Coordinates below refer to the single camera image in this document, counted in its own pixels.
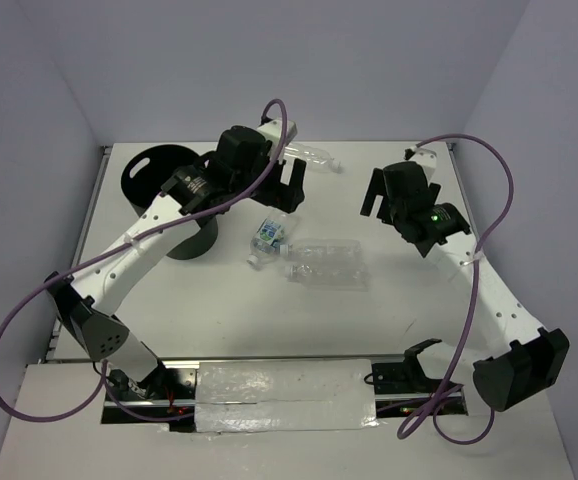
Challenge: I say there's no crushed clear bottle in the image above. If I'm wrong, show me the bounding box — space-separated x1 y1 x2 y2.
284 263 369 291

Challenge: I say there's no clear bottle blue cap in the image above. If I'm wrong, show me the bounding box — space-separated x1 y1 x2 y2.
279 239 362 263

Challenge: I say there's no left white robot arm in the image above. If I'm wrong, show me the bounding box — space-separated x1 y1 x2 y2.
47 118 306 399

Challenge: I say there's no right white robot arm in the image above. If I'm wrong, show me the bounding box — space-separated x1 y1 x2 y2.
360 161 570 412

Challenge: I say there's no black round bin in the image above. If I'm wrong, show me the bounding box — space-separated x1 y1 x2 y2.
120 143 220 262

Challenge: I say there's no silver foil tape panel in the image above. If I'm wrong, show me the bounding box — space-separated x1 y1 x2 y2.
194 359 378 433

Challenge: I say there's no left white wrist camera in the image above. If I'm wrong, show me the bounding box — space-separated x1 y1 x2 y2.
256 118 298 153

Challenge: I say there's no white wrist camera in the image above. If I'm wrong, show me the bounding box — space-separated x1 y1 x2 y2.
403 145 437 182
256 118 298 153

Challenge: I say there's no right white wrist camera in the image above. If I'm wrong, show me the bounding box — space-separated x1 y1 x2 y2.
403 145 437 182

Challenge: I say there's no black metal base rail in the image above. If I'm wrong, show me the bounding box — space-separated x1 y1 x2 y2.
101 355 440 433

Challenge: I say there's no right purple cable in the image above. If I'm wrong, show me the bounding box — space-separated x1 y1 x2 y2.
396 132 515 446

